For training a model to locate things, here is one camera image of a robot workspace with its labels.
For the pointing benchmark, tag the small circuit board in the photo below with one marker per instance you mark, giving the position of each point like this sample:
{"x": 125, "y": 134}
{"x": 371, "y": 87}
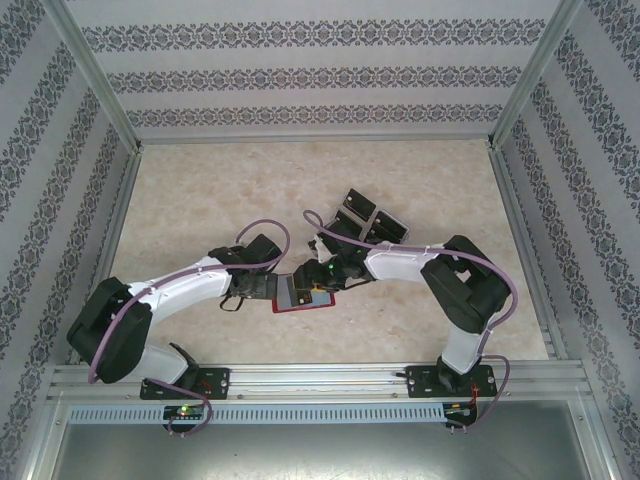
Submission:
{"x": 460, "y": 410}
{"x": 182, "y": 411}

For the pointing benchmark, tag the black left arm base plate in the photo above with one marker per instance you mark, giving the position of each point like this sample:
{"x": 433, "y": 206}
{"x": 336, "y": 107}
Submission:
{"x": 220, "y": 382}

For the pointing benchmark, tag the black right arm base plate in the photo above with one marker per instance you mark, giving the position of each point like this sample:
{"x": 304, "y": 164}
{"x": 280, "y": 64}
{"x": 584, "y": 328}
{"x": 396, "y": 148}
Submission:
{"x": 417, "y": 385}

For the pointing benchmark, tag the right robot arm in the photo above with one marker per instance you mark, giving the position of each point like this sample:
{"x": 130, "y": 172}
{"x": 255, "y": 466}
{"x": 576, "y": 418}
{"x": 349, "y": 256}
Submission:
{"x": 400, "y": 265}

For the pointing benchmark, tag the grey metal panel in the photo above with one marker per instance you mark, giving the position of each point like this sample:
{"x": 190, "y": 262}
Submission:
{"x": 320, "y": 450}

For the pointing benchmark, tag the aluminium table edge profile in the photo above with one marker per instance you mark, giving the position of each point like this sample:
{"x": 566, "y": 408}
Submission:
{"x": 119, "y": 210}
{"x": 515, "y": 210}

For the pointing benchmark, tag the aluminium frame post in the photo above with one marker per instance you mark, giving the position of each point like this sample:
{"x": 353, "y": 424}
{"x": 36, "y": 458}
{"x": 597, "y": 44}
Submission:
{"x": 101, "y": 75}
{"x": 533, "y": 75}

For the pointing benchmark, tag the red leather card holder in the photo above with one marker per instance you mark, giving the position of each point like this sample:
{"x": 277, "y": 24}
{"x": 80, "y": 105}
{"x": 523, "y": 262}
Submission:
{"x": 327, "y": 299}

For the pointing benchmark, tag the clear acrylic card stand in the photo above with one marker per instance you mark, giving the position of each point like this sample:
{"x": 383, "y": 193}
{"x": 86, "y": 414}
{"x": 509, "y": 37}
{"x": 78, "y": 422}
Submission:
{"x": 371, "y": 224}

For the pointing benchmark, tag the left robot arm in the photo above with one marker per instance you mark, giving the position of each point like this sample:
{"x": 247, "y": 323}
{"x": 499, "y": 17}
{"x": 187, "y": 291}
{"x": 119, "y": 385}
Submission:
{"x": 195, "y": 295}

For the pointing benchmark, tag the black credit card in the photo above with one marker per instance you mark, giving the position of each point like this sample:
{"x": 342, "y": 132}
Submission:
{"x": 394, "y": 220}
{"x": 395, "y": 231}
{"x": 385, "y": 239}
{"x": 301, "y": 298}
{"x": 350, "y": 223}
{"x": 361, "y": 201}

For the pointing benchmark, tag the aluminium mounting rail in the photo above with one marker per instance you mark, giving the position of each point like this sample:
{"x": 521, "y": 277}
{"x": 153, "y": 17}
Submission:
{"x": 320, "y": 382}

